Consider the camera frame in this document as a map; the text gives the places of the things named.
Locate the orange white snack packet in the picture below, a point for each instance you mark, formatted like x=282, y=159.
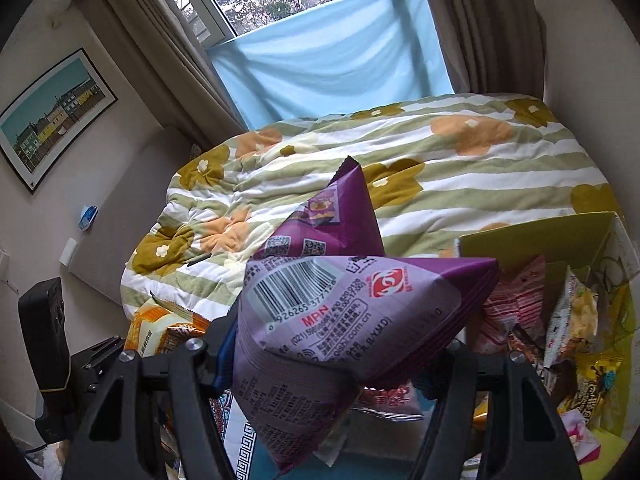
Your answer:
x=160, y=330

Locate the brown curtain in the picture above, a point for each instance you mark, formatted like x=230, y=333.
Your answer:
x=480, y=25
x=165, y=45

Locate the white chips snack packet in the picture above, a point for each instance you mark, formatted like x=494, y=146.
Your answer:
x=575, y=320

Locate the yellow brown snack packet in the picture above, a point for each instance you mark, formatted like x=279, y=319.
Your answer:
x=600, y=385

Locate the purple snack packet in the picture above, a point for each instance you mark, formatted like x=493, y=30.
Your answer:
x=325, y=320

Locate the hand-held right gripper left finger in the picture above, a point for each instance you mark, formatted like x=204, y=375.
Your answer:
x=227, y=355

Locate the white wall plate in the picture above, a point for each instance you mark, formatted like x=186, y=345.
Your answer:
x=68, y=252

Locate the pink white snack packet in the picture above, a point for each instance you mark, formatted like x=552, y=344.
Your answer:
x=515, y=300

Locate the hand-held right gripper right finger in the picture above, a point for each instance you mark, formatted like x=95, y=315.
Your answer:
x=455, y=380

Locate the green cardboard box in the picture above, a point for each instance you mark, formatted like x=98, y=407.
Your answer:
x=620, y=310

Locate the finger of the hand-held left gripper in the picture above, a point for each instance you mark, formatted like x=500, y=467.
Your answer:
x=95, y=365

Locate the dark red snack packet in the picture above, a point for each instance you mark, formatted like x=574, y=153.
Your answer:
x=390, y=397

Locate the framed houses picture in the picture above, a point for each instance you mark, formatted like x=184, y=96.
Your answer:
x=55, y=115

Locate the light blue window cloth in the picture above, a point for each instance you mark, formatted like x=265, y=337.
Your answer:
x=325, y=65

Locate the gold snack packet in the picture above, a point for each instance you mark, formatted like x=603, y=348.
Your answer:
x=481, y=410

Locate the small blue white object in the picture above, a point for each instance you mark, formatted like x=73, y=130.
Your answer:
x=87, y=216

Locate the grey padded headboard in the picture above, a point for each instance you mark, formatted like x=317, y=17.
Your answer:
x=135, y=190

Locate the white framed window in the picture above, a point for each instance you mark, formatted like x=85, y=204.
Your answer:
x=200, y=5

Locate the large pink snack packet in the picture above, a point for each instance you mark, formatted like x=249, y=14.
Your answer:
x=580, y=435

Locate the floral striped blanket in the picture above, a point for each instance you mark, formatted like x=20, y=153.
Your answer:
x=450, y=180

